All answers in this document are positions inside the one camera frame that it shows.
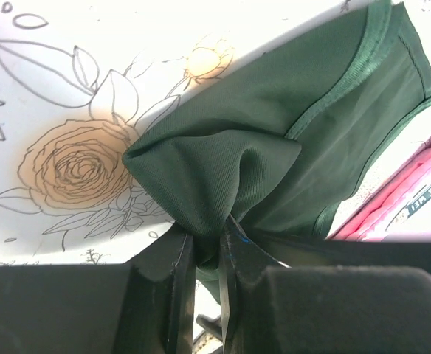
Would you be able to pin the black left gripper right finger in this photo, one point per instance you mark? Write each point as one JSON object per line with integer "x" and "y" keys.
{"x": 284, "y": 294}

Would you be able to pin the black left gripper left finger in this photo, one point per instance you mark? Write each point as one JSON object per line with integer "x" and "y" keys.
{"x": 144, "y": 305}

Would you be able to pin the dark green cloth napkin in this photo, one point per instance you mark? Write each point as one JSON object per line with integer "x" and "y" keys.
{"x": 280, "y": 143}

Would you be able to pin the pink satin placemat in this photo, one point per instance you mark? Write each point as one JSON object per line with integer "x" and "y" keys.
{"x": 370, "y": 222}

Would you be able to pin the white plate green rim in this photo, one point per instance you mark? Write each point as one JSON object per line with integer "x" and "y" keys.
{"x": 413, "y": 204}

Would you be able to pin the floral tablecloth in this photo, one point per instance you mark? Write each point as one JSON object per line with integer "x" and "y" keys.
{"x": 82, "y": 81}

